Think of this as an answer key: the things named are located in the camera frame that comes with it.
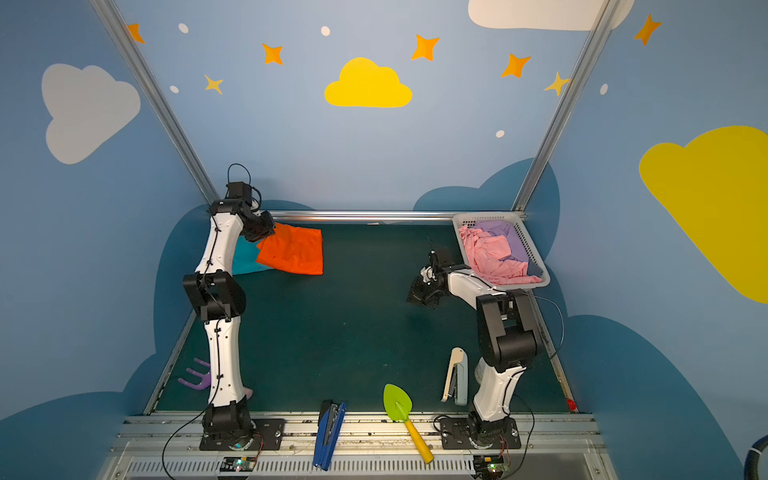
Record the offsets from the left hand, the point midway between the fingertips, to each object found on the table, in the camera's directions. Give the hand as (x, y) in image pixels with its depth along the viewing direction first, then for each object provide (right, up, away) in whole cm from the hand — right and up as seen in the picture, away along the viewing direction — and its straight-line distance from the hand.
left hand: (276, 228), depth 102 cm
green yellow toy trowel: (+42, -49, -24) cm, 69 cm away
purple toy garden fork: (-14, -46, -20) cm, 52 cm away
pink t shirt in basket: (+74, -8, +3) cm, 75 cm away
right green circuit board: (+65, -61, -31) cm, 94 cm away
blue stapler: (+24, -51, -27) cm, 63 cm away
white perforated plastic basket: (+89, -12, -3) cm, 90 cm away
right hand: (+46, -23, -7) cm, 52 cm away
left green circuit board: (+2, -60, -31) cm, 67 cm away
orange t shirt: (+4, -7, +6) cm, 10 cm away
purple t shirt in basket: (+83, +1, +9) cm, 83 cm away
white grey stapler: (+58, -45, -22) cm, 76 cm away
